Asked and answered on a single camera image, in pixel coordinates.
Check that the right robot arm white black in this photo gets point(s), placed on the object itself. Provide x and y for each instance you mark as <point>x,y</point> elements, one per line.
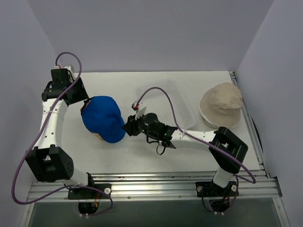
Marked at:
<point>227,149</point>

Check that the pink baseball cap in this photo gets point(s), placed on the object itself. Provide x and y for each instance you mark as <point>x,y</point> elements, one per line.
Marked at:
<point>86,103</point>

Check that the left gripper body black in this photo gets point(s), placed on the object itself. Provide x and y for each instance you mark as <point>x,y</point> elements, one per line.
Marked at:
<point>84,104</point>

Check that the wooden mushroom hat stand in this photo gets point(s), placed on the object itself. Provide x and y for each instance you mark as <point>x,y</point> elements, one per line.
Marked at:
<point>98,136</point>

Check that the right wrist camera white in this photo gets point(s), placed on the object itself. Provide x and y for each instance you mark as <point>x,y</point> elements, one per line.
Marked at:
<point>139,107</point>

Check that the aluminium frame rail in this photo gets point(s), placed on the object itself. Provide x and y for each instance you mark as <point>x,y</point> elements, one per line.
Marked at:
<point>133,167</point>

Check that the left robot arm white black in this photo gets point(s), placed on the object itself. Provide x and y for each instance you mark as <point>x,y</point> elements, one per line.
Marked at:
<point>47,159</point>

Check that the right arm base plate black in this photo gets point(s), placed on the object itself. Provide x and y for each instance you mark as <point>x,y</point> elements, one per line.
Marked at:
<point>210,189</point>

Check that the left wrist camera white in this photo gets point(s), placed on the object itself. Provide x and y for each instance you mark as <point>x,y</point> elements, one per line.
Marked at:
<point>70,68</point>

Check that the white bucket hat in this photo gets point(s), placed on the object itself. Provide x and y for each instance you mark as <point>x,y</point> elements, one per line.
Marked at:
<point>220,117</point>

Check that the white plastic basket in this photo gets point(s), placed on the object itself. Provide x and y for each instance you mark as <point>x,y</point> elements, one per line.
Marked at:
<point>158,103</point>

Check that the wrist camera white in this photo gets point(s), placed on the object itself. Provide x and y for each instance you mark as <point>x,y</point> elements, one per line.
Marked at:
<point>139,107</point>
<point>70,68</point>

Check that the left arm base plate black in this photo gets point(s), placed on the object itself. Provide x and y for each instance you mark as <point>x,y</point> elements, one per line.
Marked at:
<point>99,191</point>

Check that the blue baseball cap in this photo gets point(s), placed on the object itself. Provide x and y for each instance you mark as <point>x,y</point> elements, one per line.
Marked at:
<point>103,116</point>

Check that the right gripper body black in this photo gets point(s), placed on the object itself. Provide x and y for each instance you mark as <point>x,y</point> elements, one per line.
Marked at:
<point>131,126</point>

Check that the beige bucket hat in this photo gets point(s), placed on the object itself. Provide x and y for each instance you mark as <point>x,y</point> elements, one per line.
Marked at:
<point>224,96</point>

